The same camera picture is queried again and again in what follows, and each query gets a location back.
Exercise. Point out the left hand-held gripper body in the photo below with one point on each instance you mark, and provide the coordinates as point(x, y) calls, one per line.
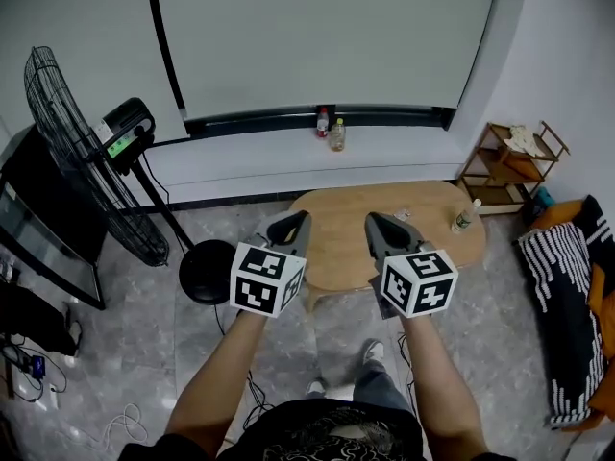
point(254, 291)

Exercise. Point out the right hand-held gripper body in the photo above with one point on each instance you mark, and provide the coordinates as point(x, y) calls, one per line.
point(423, 286)

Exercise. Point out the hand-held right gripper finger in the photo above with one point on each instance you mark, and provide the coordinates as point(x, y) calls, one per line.
point(406, 238)
point(379, 252)

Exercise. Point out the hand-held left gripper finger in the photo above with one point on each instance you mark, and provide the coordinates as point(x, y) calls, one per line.
point(303, 240)
point(264, 228)

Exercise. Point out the person's right forearm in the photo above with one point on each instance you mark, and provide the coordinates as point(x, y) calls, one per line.
point(442, 387)

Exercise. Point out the person's left forearm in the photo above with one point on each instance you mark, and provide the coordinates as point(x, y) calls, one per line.
point(216, 382)

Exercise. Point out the wooden coffee table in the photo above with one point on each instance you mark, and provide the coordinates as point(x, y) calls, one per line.
point(336, 238)

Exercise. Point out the small silver packet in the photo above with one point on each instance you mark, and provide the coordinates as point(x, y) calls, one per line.
point(401, 214)

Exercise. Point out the black standing fan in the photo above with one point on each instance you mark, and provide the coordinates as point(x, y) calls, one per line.
point(206, 272)

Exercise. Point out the clear green label water bottle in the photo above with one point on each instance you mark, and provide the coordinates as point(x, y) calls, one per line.
point(463, 220)

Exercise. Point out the person's right shoe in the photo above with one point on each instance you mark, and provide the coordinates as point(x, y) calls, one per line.
point(372, 352)

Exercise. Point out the person's shoe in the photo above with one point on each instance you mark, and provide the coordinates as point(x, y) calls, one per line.
point(372, 352)
point(75, 336)
point(316, 387)

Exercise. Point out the wooden shelf rack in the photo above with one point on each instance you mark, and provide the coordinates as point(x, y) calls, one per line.
point(490, 195)

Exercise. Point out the yellow drink bottle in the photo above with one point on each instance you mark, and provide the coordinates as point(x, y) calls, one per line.
point(337, 138)

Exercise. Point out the person's blue jeans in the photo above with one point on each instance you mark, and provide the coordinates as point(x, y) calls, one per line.
point(379, 387)

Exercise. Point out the person's left shoe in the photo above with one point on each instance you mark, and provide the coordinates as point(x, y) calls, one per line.
point(316, 387)

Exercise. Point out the red label bottle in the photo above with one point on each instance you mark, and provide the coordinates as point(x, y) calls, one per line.
point(322, 125)

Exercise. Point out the black white striped blanket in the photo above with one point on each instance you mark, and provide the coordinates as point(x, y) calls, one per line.
point(562, 315)

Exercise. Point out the teal bag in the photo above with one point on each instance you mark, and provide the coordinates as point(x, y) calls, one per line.
point(545, 199)

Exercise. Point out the crumpled beige cloth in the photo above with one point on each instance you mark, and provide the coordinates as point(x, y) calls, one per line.
point(523, 139)

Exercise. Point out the orange sofa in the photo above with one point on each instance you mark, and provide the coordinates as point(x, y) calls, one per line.
point(557, 211)

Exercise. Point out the person's black printed shirt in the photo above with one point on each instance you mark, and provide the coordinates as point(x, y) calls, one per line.
point(336, 430)

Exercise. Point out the white roller blind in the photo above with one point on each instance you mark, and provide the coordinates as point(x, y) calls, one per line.
point(312, 31)

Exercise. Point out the black framed monitor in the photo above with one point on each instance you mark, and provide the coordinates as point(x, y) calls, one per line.
point(48, 195)

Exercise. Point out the small blue device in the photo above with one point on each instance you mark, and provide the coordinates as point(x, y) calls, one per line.
point(38, 367)

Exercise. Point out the black window frame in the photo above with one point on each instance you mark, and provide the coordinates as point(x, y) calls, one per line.
point(269, 118)

